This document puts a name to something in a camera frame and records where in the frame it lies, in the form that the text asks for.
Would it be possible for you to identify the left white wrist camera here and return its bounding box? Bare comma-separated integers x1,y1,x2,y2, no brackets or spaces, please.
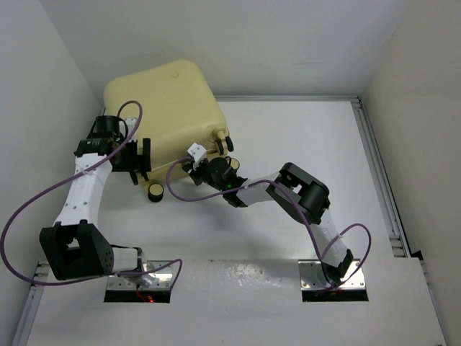
120,117,138,137

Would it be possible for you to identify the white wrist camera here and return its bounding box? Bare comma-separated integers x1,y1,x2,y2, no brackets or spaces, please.
120,117,138,137
187,143,207,170

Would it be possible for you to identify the purple cable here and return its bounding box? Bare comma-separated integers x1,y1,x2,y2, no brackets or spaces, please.
0,99,184,288
166,156,372,289

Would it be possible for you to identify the cream yellow suitcase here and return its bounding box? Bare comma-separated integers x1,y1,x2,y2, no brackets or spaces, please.
103,60,234,203

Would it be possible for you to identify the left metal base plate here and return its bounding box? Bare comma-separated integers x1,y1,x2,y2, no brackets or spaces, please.
106,260,175,291

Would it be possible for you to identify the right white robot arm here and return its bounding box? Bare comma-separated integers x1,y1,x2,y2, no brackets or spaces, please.
182,157,353,285

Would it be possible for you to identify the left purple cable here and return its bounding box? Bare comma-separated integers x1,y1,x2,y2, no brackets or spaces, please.
0,99,184,288

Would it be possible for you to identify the metal base plate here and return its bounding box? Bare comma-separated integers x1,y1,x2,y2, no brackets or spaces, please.
298,259,366,292
106,260,175,291

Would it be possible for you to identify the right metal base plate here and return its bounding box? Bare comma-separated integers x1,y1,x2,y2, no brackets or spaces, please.
298,259,366,292

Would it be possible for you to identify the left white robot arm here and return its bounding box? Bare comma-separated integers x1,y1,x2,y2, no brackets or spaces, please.
39,115,151,281

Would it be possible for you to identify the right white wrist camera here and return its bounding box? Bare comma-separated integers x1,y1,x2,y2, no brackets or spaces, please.
187,143,207,170

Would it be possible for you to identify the grey aluminium table rail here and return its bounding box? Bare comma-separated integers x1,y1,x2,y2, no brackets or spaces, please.
215,95,360,103

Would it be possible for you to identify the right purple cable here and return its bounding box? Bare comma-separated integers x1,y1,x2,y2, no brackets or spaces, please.
166,156,372,289

